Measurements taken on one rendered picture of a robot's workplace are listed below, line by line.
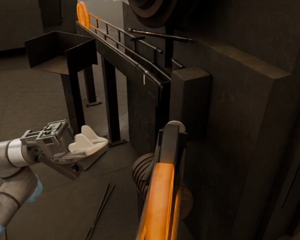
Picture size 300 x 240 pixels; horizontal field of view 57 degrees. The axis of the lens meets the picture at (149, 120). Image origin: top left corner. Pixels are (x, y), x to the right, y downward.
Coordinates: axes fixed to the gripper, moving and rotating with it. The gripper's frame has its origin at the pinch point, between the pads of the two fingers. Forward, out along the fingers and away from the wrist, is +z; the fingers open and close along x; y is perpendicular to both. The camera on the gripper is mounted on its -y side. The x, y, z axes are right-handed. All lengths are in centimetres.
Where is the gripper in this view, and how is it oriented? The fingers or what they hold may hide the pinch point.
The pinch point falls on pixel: (103, 145)
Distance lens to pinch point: 68.8
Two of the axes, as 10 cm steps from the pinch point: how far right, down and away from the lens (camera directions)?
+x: 1.5, -5.5, 8.2
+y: -3.1, -8.2, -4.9
